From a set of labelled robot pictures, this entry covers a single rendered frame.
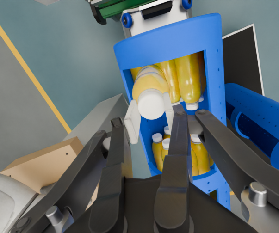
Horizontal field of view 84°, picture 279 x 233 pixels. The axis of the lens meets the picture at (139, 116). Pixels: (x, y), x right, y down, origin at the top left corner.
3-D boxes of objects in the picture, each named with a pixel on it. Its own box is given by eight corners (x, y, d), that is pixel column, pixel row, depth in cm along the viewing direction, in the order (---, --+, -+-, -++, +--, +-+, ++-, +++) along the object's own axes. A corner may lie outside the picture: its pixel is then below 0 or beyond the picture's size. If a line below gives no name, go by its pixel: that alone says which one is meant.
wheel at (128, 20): (129, 26, 52) (134, 25, 53) (125, 11, 50) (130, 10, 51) (123, 30, 56) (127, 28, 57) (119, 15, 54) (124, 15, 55)
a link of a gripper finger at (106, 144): (127, 148, 15) (99, 153, 16) (133, 125, 20) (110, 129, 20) (123, 135, 15) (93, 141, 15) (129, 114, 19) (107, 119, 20)
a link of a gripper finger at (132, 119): (137, 144, 17) (131, 144, 17) (141, 117, 23) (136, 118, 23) (130, 119, 16) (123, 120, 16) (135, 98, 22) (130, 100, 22)
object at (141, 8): (143, 22, 56) (140, 16, 45) (141, 15, 56) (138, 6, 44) (170, 14, 55) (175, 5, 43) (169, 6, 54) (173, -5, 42)
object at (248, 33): (220, 170, 195) (225, 180, 181) (183, 52, 143) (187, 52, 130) (266, 159, 183) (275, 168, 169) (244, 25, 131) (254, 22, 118)
